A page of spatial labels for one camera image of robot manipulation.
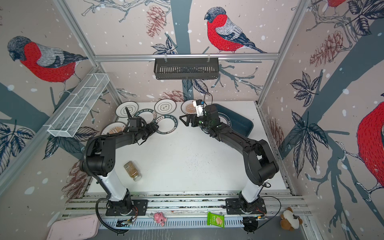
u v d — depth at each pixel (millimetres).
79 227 670
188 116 745
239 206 725
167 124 1080
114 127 1067
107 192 570
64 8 716
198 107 777
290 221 676
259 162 466
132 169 816
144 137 872
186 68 1067
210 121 684
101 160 496
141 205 737
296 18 759
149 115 1143
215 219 691
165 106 1193
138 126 813
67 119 718
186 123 761
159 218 688
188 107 1180
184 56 925
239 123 1065
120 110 1175
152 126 920
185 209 729
